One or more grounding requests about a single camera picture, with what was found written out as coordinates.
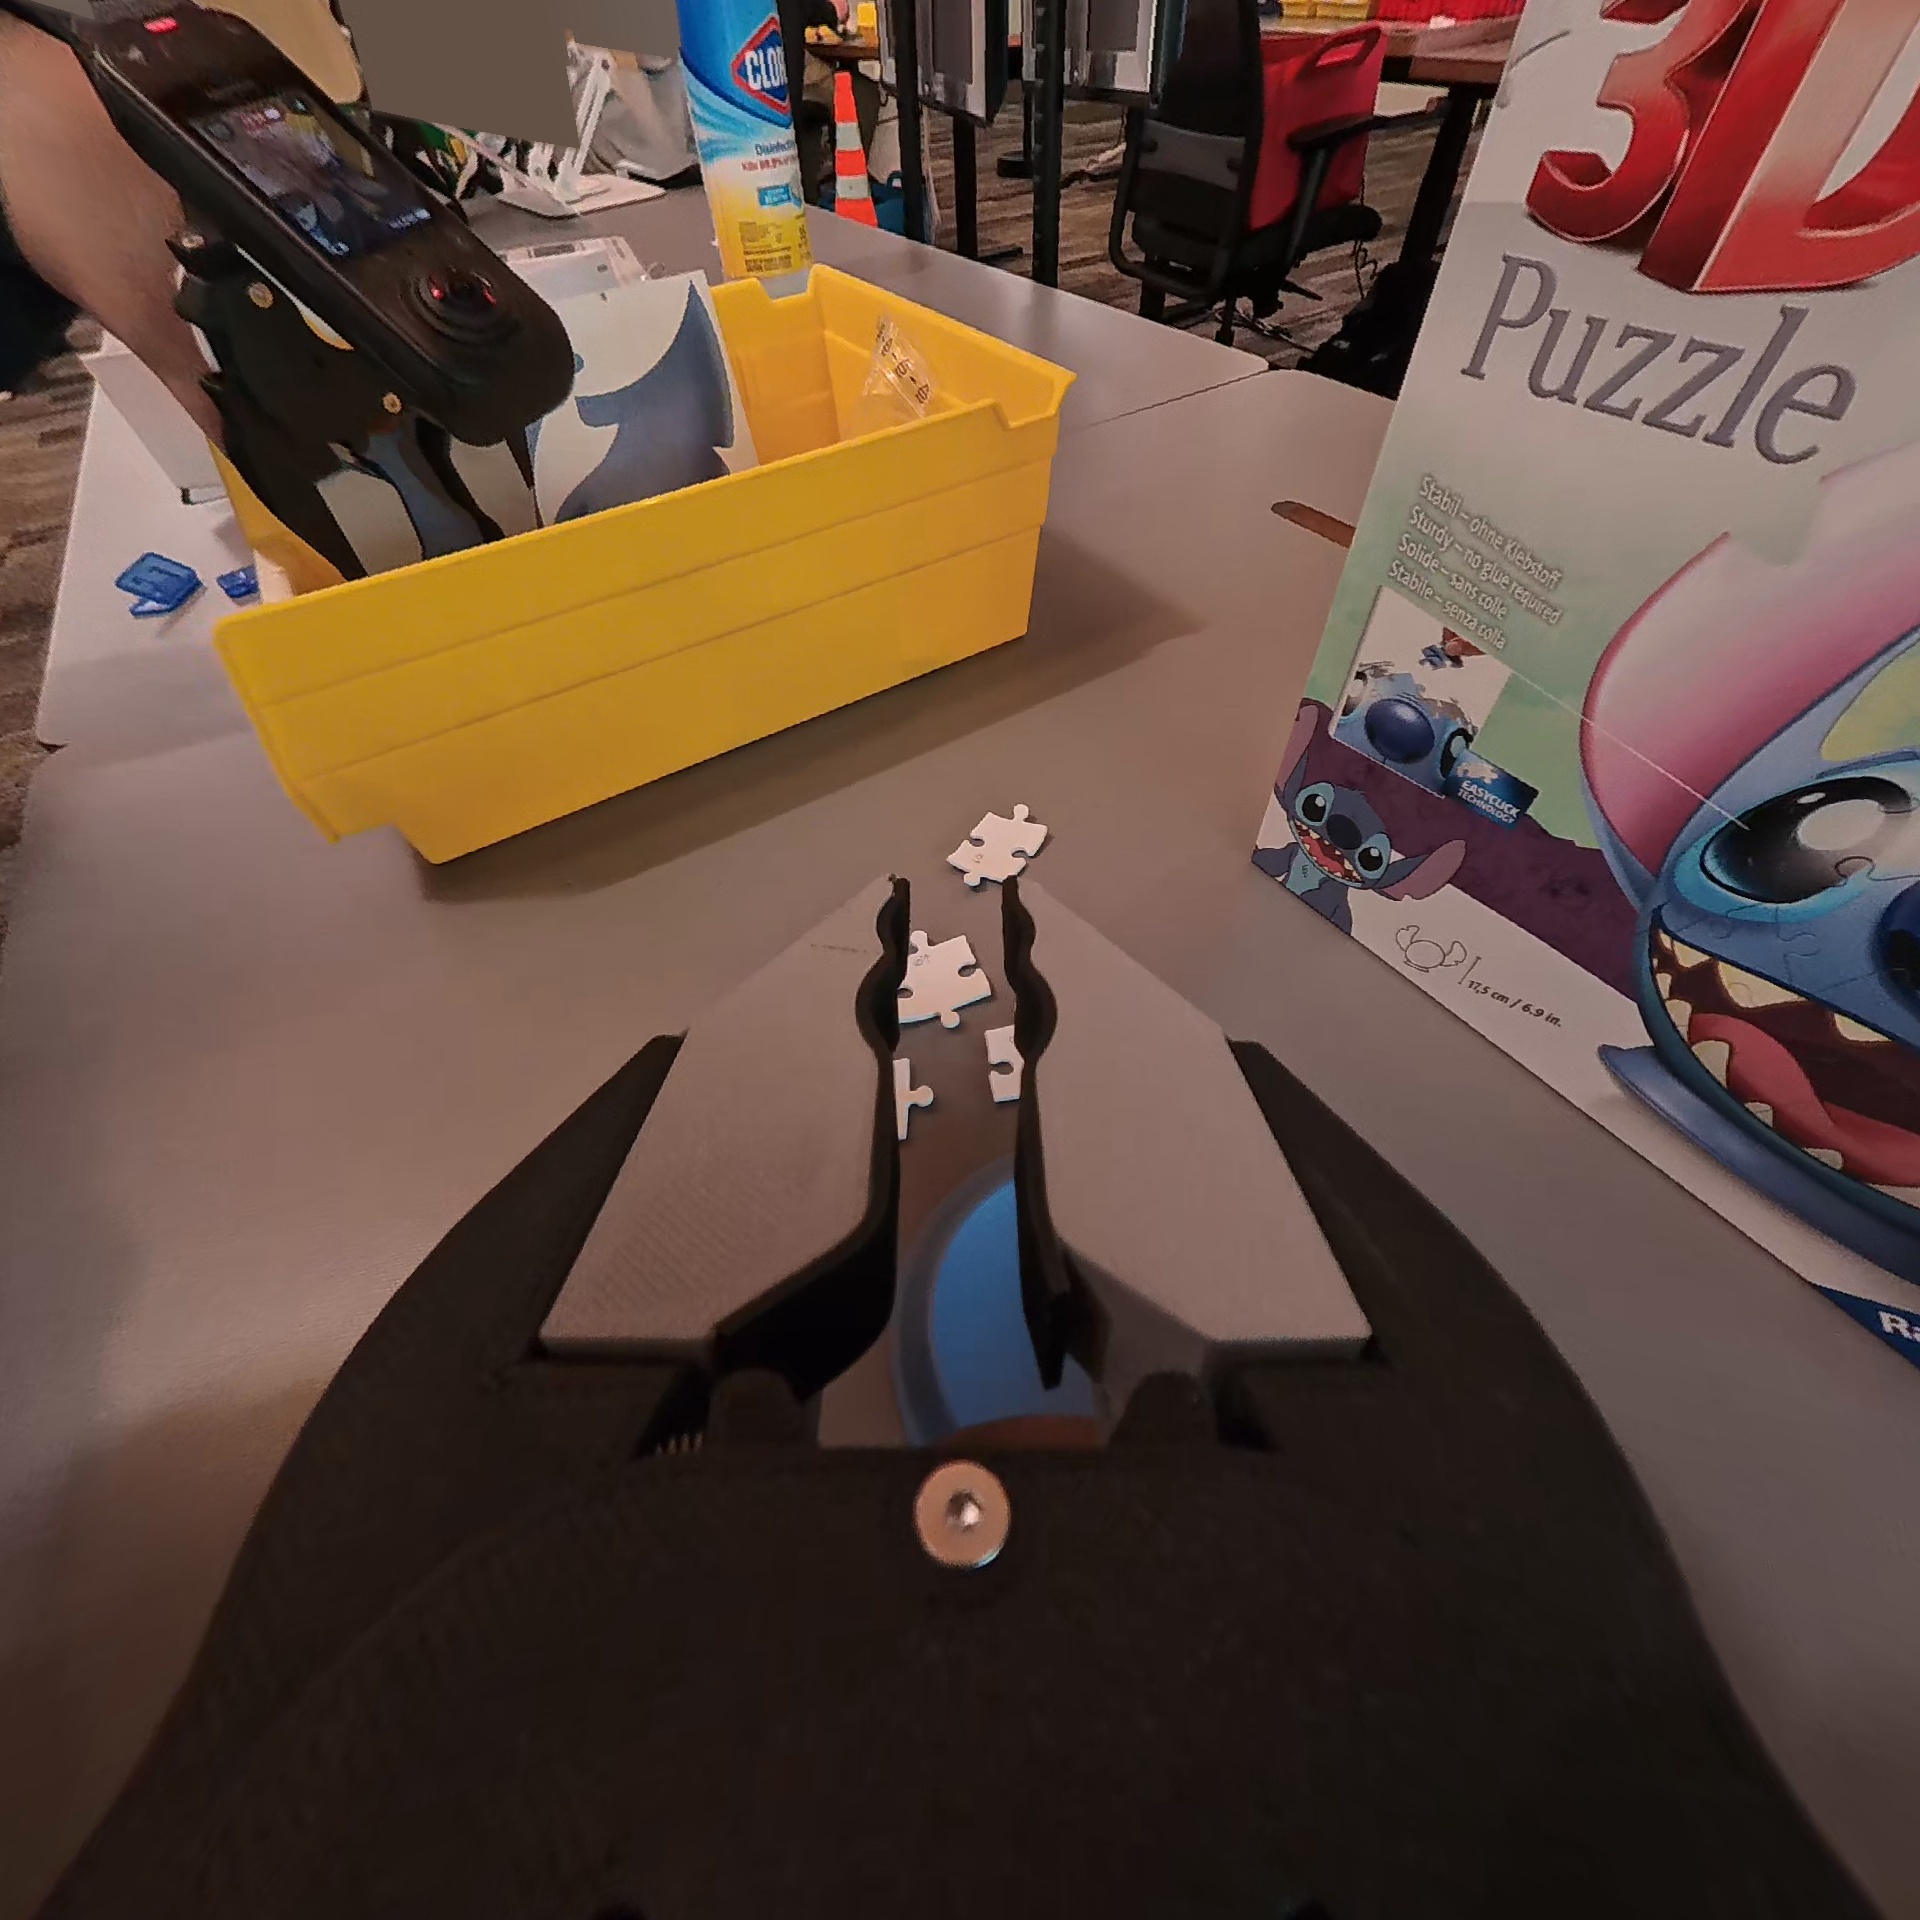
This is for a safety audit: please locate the white box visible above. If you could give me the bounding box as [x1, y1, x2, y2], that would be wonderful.
[80, 329, 244, 508]

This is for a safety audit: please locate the person's left forearm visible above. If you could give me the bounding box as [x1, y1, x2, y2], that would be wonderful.
[0, 11, 232, 442]

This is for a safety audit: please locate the white stand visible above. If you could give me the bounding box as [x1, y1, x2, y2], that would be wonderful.
[492, 41, 672, 222]

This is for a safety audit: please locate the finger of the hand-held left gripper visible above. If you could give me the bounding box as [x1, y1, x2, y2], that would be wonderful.
[321, 450, 454, 585]
[394, 427, 547, 545]

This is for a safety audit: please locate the display board on stand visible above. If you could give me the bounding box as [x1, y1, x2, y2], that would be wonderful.
[1036, 0, 1165, 288]
[884, 0, 1004, 257]

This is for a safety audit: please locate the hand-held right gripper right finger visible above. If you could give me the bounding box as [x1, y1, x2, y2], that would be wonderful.
[1002, 874, 1373, 1394]

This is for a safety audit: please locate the puzzle box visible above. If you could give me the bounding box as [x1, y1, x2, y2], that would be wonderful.
[1250, 0, 1920, 1369]

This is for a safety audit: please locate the yellow plastic bin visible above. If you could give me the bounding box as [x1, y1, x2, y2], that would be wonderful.
[211, 266, 1077, 868]

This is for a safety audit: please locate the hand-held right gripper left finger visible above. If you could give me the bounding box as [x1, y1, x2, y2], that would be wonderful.
[538, 874, 915, 1408]

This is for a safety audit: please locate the blue round puzzle stand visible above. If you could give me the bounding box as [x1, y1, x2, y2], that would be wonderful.
[893, 1153, 1116, 1445]

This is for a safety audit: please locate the white sheet with blue shapes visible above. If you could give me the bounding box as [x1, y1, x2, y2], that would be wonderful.
[529, 269, 761, 530]

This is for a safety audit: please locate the clear plastic bag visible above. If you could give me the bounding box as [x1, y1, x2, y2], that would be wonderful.
[854, 312, 942, 442]

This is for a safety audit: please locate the disinfecting wipes canister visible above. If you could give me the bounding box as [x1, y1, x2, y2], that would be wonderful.
[672, 0, 816, 290]

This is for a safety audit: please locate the orange traffic cone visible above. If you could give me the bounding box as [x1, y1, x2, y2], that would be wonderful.
[828, 66, 881, 230]

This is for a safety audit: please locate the black and red office chair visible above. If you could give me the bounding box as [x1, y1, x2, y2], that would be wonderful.
[1106, 0, 1392, 350]

